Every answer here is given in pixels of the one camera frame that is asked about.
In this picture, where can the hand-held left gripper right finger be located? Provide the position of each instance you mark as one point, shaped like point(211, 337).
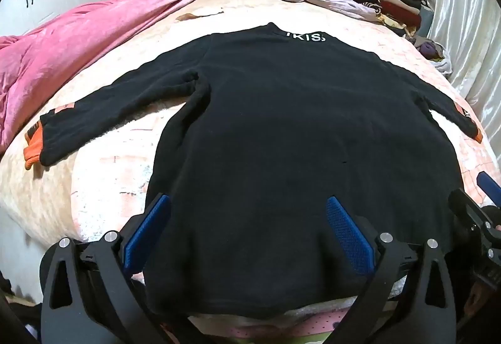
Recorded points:
point(349, 236)

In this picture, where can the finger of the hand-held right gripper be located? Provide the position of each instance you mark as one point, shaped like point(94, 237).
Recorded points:
point(464, 207)
point(487, 182)

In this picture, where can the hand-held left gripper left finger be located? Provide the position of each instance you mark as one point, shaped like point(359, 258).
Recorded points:
point(148, 228)

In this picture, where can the black long-sleeved sweater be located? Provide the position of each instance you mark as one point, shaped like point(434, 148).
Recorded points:
point(293, 132)

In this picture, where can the bed with cream sheet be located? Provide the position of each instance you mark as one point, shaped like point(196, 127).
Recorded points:
point(109, 179)

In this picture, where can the pink dotted mat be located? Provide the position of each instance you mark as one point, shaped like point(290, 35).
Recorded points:
point(313, 322)

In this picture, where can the white crumpled cloth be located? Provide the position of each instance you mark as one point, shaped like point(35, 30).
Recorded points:
point(442, 64)

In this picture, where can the purple cloth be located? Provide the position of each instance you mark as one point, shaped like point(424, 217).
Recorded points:
point(428, 48)

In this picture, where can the white satin curtain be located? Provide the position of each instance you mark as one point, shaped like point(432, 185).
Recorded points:
point(469, 15)

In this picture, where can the pink duvet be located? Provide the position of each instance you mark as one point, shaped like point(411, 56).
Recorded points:
point(98, 30)

